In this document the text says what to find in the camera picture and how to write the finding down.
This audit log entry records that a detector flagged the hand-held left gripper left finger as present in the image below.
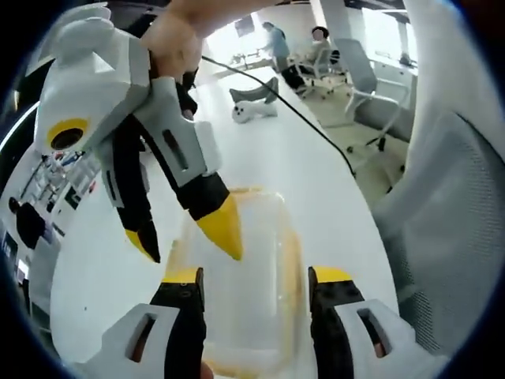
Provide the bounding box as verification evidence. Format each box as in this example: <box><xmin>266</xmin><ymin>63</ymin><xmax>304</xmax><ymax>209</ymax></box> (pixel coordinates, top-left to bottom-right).
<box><xmin>98</xmin><ymin>267</ymin><xmax>208</xmax><ymax>379</ymax></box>

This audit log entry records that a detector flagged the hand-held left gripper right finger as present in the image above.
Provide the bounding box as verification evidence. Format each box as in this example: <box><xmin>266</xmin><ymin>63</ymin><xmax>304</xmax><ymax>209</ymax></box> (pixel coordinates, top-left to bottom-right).
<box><xmin>307</xmin><ymin>265</ymin><xmax>419</xmax><ymax>379</ymax></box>

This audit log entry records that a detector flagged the clear box with yellow buckles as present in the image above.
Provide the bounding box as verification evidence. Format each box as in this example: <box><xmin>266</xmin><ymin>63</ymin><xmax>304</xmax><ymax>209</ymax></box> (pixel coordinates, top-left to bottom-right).
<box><xmin>165</xmin><ymin>184</ymin><xmax>305</xmax><ymax>377</ymax></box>

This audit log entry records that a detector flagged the person's right hand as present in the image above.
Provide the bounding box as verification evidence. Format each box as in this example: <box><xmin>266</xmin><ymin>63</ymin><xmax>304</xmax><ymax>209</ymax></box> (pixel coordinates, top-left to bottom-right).
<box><xmin>140</xmin><ymin>0</ymin><xmax>203</xmax><ymax>86</ymax></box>

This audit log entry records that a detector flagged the white display shelving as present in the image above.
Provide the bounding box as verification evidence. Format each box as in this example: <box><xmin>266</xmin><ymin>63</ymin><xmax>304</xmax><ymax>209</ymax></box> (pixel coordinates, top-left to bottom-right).
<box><xmin>21</xmin><ymin>148</ymin><xmax>102</xmax><ymax>222</ymax></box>

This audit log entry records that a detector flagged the white device with black dots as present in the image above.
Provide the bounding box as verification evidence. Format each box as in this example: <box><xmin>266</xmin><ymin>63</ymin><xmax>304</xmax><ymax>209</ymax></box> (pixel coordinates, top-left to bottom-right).
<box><xmin>231</xmin><ymin>99</ymin><xmax>279</xmax><ymax>124</ymax></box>

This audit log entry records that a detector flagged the grey curved holder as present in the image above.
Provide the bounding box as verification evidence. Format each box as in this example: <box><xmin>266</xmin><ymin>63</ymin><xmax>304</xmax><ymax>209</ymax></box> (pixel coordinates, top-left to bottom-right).
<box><xmin>229</xmin><ymin>77</ymin><xmax>279</xmax><ymax>104</ymax></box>

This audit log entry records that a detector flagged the grey mesh office chair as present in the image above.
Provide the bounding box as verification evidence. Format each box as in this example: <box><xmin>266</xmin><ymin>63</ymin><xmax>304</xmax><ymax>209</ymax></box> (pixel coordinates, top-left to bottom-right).
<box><xmin>372</xmin><ymin>110</ymin><xmax>505</xmax><ymax>358</ymax></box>

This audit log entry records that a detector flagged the black cable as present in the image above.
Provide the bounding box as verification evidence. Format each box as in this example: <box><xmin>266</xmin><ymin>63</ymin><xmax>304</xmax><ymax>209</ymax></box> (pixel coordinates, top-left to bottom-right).
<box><xmin>200</xmin><ymin>56</ymin><xmax>357</xmax><ymax>178</ymax></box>

